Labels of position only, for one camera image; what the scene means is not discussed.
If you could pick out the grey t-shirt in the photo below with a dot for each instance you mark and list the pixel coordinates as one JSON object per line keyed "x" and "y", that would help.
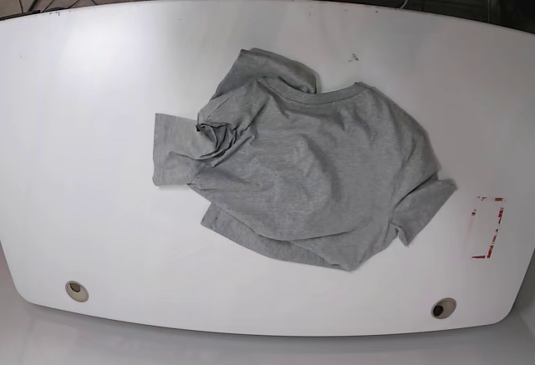
{"x": 323, "y": 179}

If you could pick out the right table grommet hole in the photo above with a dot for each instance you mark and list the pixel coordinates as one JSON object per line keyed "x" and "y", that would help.
{"x": 443, "y": 308}

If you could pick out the table grommet hole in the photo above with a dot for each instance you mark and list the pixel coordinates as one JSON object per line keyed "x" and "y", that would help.
{"x": 443, "y": 308}
{"x": 76, "y": 291}

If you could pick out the left table grommet hole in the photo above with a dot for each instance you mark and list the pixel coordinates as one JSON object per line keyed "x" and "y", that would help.
{"x": 76, "y": 291}

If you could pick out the red tape rectangle marking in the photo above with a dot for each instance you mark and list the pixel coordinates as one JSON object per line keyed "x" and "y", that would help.
{"x": 486, "y": 219}

